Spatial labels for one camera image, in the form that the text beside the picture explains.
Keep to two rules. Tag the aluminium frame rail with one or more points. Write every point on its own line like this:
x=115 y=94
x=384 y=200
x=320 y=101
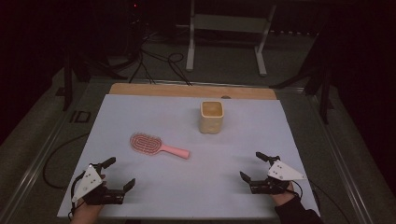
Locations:
x=339 y=161
x=37 y=161

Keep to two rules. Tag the pink hairbrush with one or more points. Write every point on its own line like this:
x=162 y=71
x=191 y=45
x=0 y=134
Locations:
x=149 y=145

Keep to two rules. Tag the wooden table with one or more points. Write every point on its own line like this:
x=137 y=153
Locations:
x=186 y=91

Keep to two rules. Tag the black rectangular floor frame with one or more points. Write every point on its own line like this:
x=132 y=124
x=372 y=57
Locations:
x=80 y=116

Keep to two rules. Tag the white metal stand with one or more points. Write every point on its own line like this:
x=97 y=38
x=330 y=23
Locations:
x=230 y=23

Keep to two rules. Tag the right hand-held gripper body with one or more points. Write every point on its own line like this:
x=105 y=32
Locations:
x=274 y=183

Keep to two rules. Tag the beige square holder cup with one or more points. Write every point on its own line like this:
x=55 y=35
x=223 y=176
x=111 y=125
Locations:
x=211 y=118

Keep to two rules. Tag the black tripod stand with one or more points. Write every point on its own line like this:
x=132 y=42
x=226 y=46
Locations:
x=67 y=84
x=323 y=90

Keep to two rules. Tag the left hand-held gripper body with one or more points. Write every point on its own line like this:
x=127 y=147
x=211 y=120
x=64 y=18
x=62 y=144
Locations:
x=102 y=196

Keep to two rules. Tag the person's right hand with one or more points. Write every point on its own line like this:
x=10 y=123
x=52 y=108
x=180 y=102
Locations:
x=281 y=198

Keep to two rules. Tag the white table mat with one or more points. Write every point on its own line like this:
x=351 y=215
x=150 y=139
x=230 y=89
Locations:
x=193 y=180

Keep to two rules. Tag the person's left hand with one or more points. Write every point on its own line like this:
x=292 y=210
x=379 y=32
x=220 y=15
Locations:
x=87 y=213

